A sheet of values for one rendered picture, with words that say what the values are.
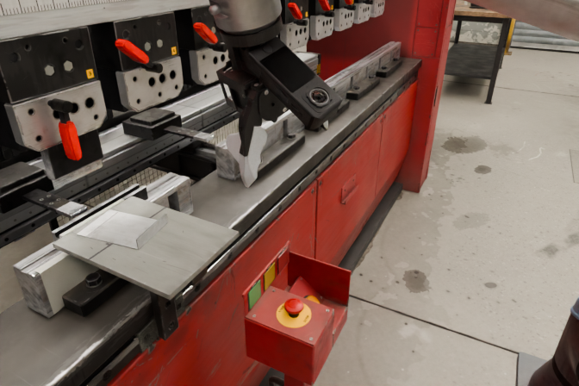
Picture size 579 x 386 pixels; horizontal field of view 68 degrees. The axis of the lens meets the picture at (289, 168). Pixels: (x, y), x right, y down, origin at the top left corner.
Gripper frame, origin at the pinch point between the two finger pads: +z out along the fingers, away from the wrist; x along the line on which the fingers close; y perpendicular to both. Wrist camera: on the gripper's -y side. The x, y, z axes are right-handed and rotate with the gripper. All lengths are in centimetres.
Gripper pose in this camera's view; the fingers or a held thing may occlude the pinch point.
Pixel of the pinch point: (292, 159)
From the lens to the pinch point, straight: 60.2
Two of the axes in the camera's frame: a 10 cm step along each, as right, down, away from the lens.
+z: 1.7, 7.2, 6.7
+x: -7.3, 5.5, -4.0
